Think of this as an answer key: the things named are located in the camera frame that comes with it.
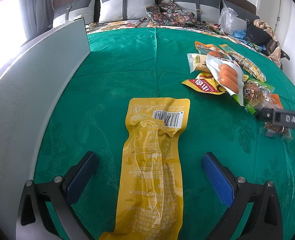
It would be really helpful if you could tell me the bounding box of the grey white pillow right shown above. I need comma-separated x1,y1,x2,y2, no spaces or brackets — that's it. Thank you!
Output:
171,0,221,24

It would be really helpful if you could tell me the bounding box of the sausage snack packet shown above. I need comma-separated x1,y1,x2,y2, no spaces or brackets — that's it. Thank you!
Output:
206,54,244,106

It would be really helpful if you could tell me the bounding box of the green tablecloth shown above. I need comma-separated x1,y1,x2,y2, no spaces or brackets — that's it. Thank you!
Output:
35,28,295,239

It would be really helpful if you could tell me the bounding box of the clear plastic bag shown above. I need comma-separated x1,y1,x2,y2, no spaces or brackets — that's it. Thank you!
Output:
218,7,247,35

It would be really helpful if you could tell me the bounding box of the black bag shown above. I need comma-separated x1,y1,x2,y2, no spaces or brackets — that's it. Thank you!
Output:
244,23,271,46

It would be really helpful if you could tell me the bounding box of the orange clear chicken packet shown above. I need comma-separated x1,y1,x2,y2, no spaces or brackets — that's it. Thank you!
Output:
195,41,232,60

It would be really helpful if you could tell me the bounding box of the blue plastic bag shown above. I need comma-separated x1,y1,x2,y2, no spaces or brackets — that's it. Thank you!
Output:
231,30,246,40

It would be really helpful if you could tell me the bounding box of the grey white pillow left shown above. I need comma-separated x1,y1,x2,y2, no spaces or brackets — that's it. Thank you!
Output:
52,0,96,28

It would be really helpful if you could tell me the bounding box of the orange clear nut packet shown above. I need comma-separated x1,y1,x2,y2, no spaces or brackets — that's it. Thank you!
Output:
265,94,292,139

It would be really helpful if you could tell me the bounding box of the grey white pillow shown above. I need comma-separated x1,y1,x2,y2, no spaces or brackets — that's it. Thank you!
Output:
171,0,221,24
99,0,155,23
52,0,96,28

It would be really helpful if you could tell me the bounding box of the yellow red snack packet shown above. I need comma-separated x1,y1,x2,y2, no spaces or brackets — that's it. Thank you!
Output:
182,72,227,95

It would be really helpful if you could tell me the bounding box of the long yellow snack packet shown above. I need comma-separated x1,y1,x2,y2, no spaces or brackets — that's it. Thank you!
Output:
100,98,190,239

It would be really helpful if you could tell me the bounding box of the grey curtain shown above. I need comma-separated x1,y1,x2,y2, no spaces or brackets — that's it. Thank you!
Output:
19,0,54,39

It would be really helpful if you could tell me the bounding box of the long yellow patterned packet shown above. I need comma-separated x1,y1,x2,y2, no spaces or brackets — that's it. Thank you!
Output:
220,44,266,82

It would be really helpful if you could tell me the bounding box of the grey board panel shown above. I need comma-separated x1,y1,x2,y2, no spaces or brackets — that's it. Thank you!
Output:
0,18,90,239

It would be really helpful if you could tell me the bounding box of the grey white pillow middle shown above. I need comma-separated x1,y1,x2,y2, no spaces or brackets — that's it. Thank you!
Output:
99,0,155,23

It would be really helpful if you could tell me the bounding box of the floral folded blanket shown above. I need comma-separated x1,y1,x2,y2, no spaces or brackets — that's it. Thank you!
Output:
145,0,201,27

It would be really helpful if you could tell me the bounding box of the green burger snack packet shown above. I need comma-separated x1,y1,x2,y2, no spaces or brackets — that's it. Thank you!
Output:
243,78,275,114

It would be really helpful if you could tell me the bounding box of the cream biscuit packet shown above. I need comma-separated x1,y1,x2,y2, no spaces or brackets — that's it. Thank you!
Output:
187,53,210,73

